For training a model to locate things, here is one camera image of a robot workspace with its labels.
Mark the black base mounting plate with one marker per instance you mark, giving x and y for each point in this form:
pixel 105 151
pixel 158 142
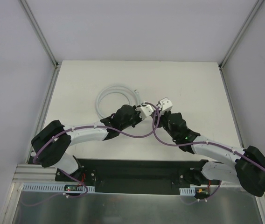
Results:
pixel 152 177

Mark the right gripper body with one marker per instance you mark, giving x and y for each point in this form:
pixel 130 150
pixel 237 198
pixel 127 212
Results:
pixel 162 117

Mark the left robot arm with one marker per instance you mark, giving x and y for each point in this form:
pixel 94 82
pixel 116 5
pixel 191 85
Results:
pixel 51 143

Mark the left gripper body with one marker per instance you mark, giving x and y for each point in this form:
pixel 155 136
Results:
pixel 135 114

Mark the right aluminium frame post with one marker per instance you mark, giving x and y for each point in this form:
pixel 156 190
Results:
pixel 240 34

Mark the left white cable duct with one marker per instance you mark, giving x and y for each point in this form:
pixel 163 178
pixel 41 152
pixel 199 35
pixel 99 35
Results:
pixel 57 188

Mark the right white cable duct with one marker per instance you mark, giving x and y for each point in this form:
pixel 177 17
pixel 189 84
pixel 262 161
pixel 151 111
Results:
pixel 191 191

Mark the white cable duct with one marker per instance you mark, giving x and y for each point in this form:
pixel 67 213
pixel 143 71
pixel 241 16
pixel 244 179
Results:
pixel 57 188
pixel 191 191

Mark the aluminium frame post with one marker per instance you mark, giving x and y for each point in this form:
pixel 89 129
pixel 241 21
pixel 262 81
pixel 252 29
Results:
pixel 240 34
pixel 38 32

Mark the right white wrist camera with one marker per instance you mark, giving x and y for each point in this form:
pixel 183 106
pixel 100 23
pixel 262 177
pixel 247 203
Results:
pixel 164 105

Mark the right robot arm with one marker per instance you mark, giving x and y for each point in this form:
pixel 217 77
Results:
pixel 245 166

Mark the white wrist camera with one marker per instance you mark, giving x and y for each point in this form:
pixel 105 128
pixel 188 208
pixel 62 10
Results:
pixel 164 105
pixel 144 111

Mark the left aluminium frame post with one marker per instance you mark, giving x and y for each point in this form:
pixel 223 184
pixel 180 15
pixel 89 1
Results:
pixel 38 32

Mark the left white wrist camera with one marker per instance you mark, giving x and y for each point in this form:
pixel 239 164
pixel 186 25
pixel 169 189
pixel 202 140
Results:
pixel 144 111

